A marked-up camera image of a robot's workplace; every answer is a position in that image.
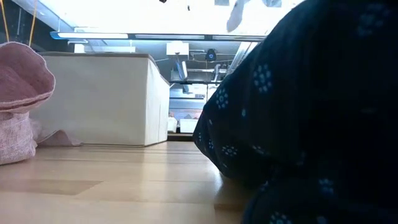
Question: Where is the beige fabric storage bin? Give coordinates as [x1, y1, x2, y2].
[29, 52, 171, 147]

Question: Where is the navy dotted shirt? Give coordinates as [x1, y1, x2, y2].
[192, 0, 398, 224]

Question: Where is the metal shelf rack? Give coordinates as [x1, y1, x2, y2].
[169, 60, 231, 103]

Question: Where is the yellow hanging cord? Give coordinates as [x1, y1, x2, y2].
[0, 0, 10, 43]
[27, 0, 38, 47]

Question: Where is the small white box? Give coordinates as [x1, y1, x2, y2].
[179, 118, 200, 134]
[167, 116, 178, 133]

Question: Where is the pink garment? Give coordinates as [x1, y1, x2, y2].
[0, 42, 83, 166]

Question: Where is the long white light fixture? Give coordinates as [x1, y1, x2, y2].
[49, 30, 267, 42]

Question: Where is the black table edge bar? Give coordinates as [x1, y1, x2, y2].
[167, 133, 194, 142]

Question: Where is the white square box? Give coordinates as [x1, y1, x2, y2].
[166, 42, 190, 56]

